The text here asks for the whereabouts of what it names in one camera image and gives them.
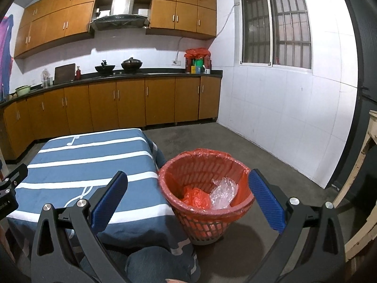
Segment clear bubble wrap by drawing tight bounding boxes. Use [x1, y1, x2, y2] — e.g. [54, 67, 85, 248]
[210, 177, 238, 210]

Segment red plastic bag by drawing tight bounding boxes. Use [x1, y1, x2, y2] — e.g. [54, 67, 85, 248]
[182, 185, 212, 210]

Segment red trash bin liner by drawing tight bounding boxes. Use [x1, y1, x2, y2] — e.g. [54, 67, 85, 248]
[159, 148, 255, 221]

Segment red mesh trash basket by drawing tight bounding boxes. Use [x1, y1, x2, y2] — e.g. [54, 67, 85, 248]
[159, 148, 255, 245]

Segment wooden lower kitchen cabinets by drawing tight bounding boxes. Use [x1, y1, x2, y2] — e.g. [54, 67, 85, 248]
[1, 70, 223, 164]

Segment wooden kitchen cabinets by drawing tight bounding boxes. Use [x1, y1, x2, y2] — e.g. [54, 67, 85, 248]
[14, 0, 217, 58]
[1, 70, 223, 164]

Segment wooden upper kitchen cabinets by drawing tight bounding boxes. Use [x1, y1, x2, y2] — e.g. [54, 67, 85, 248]
[14, 0, 217, 58]

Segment blue white striped tablecloth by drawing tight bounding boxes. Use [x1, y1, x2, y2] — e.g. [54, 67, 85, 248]
[8, 129, 201, 282]

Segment person's jeans leg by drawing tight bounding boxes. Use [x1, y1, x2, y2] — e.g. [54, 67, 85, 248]
[79, 245, 201, 283]

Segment green basin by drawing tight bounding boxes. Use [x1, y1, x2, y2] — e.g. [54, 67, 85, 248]
[15, 85, 31, 97]

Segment clear glass jar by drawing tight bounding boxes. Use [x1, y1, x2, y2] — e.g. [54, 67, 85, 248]
[41, 68, 53, 88]

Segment dark cutting board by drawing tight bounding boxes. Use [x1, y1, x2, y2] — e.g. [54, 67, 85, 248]
[53, 63, 76, 85]

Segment black wok with ladle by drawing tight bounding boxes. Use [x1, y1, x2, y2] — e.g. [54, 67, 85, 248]
[94, 60, 116, 75]

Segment black lidded pot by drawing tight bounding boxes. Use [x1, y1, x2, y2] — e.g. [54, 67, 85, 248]
[121, 58, 143, 73]

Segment red bag of condiments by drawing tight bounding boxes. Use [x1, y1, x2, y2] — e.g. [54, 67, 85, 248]
[185, 47, 212, 74]

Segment barred window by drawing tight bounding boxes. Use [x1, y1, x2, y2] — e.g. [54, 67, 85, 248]
[240, 0, 312, 70]

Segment pink hanging cloth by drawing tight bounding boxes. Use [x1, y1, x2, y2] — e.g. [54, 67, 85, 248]
[0, 17, 8, 100]

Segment steel range hood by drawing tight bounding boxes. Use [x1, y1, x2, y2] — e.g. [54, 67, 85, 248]
[90, 0, 152, 31]

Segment wooden frame furniture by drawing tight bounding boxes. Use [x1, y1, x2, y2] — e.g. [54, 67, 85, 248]
[332, 109, 377, 261]

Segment white wall cable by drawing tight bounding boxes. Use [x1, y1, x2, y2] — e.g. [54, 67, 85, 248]
[171, 0, 241, 65]

